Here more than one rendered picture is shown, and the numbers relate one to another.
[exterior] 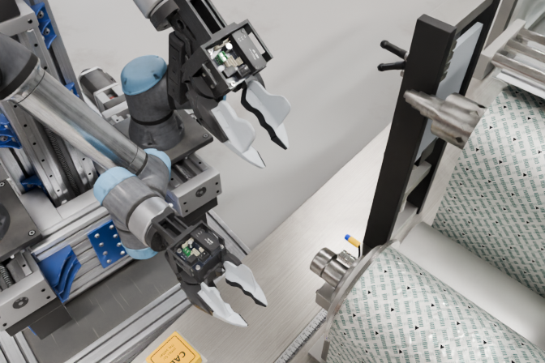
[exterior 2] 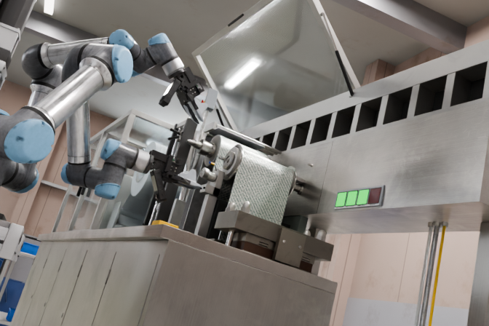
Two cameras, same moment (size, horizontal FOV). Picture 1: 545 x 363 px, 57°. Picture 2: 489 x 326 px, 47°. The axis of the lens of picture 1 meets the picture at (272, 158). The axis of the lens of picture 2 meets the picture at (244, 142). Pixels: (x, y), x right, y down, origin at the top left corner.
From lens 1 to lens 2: 221 cm
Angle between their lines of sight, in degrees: 88
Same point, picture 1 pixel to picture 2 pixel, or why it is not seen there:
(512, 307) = not seen: hidden behind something
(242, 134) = (203, 107)
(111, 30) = not seen: outside the picture
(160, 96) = (12, 164)
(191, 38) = (185, 80)
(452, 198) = (217, 163)
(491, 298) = not seen: hidden behind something
